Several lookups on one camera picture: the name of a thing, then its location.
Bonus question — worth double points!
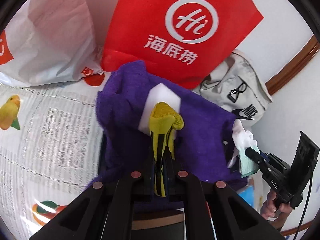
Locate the purple towel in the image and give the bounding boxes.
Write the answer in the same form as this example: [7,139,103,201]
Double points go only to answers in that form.
[85,60,251,210]

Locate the fruit print tablecloth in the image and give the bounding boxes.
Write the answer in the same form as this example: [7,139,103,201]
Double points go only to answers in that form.
[1,72,109,239]

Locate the dark green tea tin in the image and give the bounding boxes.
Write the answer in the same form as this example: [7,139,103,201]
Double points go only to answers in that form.
[130,209,185,240]

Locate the person's right hand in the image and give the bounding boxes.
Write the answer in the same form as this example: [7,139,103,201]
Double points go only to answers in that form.
[260,190,293,231]

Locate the wooden door frame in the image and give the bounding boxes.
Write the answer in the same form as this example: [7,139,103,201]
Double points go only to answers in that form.
[266,35,319,95]

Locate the red Haidilao paper bag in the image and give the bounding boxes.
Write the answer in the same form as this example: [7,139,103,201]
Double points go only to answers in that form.
[101,0,263,89]

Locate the white and mint gloves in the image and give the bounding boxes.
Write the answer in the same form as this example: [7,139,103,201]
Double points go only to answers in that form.
[227,119,260,178]

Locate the yellow black sock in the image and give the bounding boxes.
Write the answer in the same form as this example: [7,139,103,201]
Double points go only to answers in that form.
[150,107,184,197]

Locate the white Miniso plastic bag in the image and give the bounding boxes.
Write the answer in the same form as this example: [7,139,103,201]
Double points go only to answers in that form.
[1,0,102,87]

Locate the blue tissue pack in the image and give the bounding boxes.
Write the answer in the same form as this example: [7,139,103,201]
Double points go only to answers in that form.
[237,178,255,209]

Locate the white sponge block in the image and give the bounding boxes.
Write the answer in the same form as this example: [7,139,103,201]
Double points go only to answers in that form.
[138,83,182,135]

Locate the grey Nike pouch bag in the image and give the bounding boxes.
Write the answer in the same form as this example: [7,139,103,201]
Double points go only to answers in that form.
[193,50,273,129]

